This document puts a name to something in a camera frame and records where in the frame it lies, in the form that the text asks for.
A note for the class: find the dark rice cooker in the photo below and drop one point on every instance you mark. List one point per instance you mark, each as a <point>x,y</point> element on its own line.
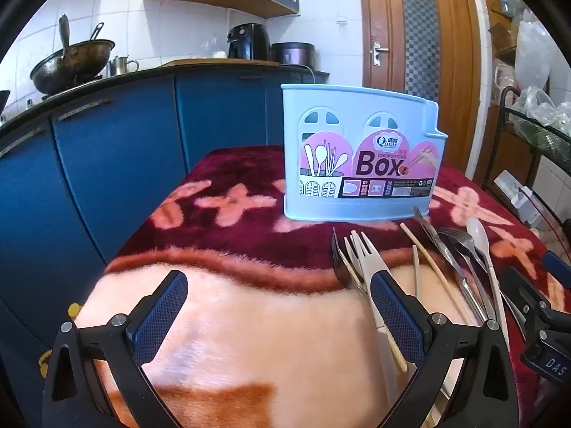
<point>292,53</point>

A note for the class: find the red floral plush blanket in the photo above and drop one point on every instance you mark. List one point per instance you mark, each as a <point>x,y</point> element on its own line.
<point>250,334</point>

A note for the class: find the white wall switch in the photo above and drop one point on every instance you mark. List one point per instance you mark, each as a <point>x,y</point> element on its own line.
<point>341,19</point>

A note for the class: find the silver metal spoon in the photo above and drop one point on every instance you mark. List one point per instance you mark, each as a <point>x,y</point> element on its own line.
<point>467,244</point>

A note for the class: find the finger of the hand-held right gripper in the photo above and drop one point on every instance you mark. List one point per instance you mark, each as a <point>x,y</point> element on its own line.
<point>560,264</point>
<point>524,292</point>

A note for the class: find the long pale chopstick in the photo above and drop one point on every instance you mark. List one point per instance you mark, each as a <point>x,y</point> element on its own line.
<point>428,258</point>

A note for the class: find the wooden cutting board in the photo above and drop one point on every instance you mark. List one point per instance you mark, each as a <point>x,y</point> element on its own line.
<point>214,61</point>

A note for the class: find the white power strip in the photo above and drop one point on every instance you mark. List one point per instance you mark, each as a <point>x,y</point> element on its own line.
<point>519,194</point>

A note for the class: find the blue kitchen base cabinets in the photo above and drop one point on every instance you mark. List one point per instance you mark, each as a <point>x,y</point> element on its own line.
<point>111,151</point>

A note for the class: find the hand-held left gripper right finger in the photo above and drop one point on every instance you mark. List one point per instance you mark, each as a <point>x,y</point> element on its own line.
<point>395,316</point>

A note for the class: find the small clear plastic bag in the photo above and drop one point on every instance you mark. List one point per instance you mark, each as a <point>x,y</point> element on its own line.
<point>214,49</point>

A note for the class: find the cardboard box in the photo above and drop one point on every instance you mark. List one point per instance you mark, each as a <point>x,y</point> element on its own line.
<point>503,38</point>

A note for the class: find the black wok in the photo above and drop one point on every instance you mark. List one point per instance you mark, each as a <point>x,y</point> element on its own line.
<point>67,71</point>

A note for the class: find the white plastic spoon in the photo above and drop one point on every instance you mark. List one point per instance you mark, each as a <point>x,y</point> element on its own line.
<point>477,236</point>

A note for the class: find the steel kettle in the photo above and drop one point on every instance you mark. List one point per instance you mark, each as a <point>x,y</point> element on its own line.
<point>119,66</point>

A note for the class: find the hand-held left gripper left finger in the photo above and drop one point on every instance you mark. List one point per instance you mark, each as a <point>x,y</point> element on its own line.
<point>163,316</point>

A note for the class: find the metal table knife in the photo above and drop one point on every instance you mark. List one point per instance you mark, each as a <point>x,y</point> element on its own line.
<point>427,227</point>

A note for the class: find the white plastic fork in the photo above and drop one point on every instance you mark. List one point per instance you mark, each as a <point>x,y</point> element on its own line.
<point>368,258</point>

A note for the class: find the yellow plastic object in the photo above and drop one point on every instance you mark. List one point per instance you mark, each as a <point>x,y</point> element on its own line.
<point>43,362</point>
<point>73,310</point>

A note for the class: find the silver metal fork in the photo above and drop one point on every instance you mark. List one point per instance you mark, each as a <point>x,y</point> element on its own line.
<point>453,234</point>

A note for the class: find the wooden chopstick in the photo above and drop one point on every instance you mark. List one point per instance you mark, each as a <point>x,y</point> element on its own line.
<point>396,352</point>
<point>417,272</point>

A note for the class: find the light blue utensil holder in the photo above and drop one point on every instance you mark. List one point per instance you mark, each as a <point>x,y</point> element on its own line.
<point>321,111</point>

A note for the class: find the dark metal fork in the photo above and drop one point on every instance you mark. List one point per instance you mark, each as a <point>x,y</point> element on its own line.
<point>341,263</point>

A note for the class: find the wooden door with glass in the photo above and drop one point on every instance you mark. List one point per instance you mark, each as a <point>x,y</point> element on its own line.
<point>379,107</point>

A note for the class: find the black air fryer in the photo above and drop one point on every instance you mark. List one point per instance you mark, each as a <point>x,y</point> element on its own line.
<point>250,42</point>

